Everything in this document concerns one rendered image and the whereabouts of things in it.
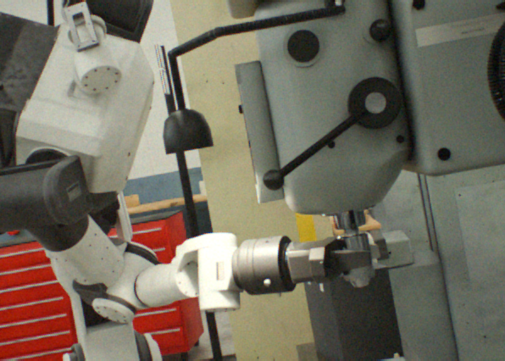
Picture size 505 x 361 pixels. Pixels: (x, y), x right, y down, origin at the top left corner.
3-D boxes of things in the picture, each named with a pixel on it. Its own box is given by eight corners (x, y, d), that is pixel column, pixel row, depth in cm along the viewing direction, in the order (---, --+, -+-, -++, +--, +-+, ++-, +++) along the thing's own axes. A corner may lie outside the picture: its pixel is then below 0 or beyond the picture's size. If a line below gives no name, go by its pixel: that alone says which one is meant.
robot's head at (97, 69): (80, 103, 138) (80, 69, 130) (66, 55, 142) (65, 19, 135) (120, 97, 140) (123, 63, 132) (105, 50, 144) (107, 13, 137)
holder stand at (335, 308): (346, 376, 160) (326, 271, 159) (315, 351, 181) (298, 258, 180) (406, 362, 162) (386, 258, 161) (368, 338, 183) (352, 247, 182)
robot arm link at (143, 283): (191, 313, 144) (134, 324, 158) (211, 260, 149) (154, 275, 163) (141, 284, 139) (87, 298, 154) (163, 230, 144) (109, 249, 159)
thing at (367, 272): (341, 282, 127) (334, 244, 126) (348, 275, 131) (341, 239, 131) (371, 279, 125) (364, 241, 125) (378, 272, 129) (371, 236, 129)
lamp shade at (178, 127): (158, 156, 126) (151, 114, 126) (202, 147, 130) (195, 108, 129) (176, 152, 120) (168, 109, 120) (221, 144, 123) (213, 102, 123)
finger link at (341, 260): (373, 268, 125) (333, 271, 127) (369, 247, 125) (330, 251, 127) (370, 270, 123) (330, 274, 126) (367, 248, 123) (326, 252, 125)
